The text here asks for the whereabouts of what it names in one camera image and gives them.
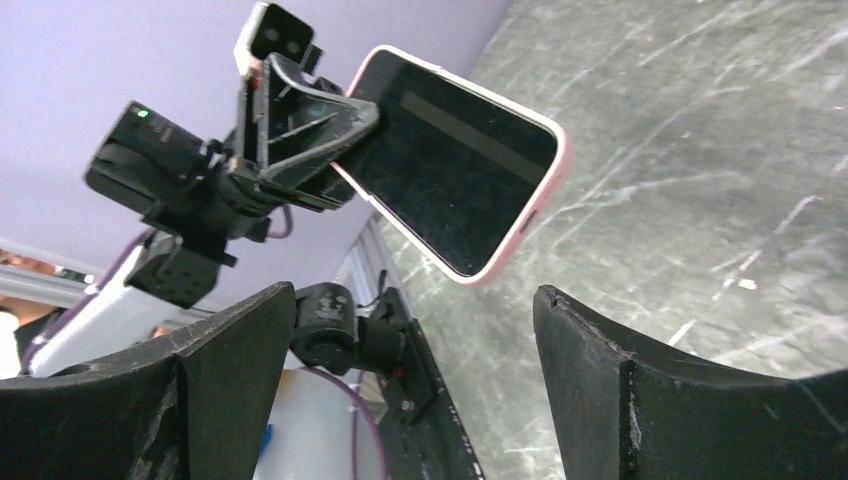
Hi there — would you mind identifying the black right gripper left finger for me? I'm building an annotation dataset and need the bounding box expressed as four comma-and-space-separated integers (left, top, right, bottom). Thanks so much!
1, 282, 297, 479

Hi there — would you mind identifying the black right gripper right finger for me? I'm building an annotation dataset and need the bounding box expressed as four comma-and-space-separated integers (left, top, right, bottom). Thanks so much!
533, 285, 847, 480

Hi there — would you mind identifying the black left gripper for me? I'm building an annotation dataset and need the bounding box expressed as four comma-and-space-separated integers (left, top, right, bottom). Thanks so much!
225, 39, 380, 212

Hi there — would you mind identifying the black screen white phone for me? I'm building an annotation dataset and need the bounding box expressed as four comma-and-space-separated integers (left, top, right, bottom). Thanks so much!
337, 50, 559, 278

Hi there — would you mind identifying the pink phone case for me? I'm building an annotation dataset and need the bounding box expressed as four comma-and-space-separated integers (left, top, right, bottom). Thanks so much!
331, 44, 574, 287

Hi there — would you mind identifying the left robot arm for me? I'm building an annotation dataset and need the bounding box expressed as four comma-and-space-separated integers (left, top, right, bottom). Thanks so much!
21, 44, 378, 377

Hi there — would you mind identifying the black base crossbar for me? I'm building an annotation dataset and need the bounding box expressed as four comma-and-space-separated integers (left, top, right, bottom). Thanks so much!
290, 283, 484, 479

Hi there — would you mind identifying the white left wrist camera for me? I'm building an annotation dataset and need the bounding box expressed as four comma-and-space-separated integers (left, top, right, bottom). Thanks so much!
233, 2, 314, 78

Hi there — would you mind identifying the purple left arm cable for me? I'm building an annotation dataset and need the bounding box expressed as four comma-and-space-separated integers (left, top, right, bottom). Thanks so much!
23, 205, 392, 480

